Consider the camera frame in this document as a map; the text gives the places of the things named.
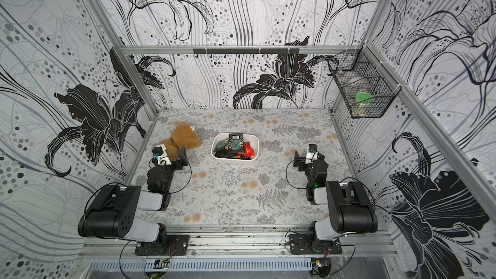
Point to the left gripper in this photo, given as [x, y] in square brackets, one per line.
[183, 160]

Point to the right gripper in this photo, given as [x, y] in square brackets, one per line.
[303, 161]

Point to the black barcode tea bag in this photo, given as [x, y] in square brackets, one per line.
[236, 137]

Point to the shiny red foil tea bag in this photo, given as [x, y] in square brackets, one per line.
[249, 153]

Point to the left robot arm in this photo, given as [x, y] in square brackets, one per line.
[112, 211]

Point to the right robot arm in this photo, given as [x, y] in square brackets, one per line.
[350, 209]

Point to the white storage box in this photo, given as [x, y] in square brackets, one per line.
[225, 156]

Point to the brown teddy bear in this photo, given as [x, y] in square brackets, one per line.
[184, 135]

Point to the green lid in basket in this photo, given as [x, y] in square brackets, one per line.
[364, 98]

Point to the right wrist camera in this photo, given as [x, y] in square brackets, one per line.
[312, 153]

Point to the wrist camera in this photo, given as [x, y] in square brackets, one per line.
[160, 155]
[312, 153]

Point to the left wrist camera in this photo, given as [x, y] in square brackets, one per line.
[160, 155]

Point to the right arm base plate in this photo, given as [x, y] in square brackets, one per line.
[301, 244]

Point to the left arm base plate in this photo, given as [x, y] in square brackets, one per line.
[175, 246]

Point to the black wire basket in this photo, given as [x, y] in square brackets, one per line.
[356, 71]

